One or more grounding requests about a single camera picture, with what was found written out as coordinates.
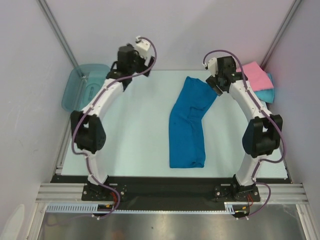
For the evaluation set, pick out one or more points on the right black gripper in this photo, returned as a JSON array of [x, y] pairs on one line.
[[215, 85]]

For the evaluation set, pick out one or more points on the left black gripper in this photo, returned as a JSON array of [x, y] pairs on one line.
[[142, 60]]

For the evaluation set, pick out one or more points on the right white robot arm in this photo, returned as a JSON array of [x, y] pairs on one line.
[[262, 134]]

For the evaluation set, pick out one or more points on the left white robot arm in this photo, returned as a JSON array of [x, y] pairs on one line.
[[87, 132]]

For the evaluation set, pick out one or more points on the pink folded t shirt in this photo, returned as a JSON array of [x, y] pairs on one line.
[[258, 79]]

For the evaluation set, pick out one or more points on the light blue folded t shirt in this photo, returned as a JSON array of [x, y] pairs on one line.
[[266, 94]]

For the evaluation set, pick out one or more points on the teal transparent plastic bin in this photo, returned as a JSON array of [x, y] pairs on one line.
[[83, 84]]

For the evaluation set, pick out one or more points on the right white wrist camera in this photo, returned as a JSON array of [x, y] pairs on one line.
[[212, 66]]

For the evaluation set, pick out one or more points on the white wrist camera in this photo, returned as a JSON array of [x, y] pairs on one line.
[[142, 46], [212, 66]]

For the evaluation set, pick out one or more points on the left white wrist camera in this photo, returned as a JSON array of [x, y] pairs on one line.
[[142, 46]]

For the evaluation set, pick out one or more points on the right aluminium corner post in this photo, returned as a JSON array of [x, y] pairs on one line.
[[296, 4]]

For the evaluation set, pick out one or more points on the aluminium corner post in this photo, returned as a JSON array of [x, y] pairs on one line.
[[53, 23], [296, 4]]

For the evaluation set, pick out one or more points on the left aluminium corner post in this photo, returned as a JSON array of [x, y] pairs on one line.
[[53, 23]]

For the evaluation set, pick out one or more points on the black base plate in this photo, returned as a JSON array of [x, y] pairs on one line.
[[171, 193]]

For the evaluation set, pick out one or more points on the white slotted cable duct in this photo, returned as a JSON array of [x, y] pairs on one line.
[[96, 208]]

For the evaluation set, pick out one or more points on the aluminium front rail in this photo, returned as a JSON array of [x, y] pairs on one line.
[[76, 192]]

